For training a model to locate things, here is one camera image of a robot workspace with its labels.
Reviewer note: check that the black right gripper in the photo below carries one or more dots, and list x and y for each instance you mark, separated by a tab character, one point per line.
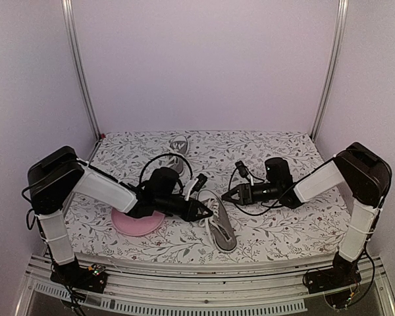
241	189

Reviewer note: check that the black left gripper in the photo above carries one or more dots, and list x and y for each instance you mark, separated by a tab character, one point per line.
190	214

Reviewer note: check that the grey sneaker with red sole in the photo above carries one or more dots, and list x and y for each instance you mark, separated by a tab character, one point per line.
180	146

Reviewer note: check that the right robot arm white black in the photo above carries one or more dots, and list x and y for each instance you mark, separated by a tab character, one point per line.
367	179

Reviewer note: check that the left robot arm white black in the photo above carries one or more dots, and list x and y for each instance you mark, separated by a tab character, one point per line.
57	178

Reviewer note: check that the pink plastic plate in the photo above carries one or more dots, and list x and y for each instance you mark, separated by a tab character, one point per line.
136	227

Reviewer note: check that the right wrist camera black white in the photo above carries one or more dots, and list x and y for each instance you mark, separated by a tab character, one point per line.
244	171

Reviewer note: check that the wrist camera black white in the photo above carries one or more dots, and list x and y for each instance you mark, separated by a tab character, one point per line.
194	185
244	171

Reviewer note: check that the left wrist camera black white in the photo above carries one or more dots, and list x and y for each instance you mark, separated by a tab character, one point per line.
194	185

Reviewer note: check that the aluminium front rail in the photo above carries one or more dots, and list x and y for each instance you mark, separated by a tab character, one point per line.
265	288

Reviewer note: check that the left aluminium frame post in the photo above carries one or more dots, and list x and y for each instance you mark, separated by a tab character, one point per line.
70	26

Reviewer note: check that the aluminium frame post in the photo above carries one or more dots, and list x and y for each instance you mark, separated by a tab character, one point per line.
337	40
70	26

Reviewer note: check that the right aluminium frame post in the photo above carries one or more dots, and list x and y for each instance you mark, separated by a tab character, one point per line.
337	40

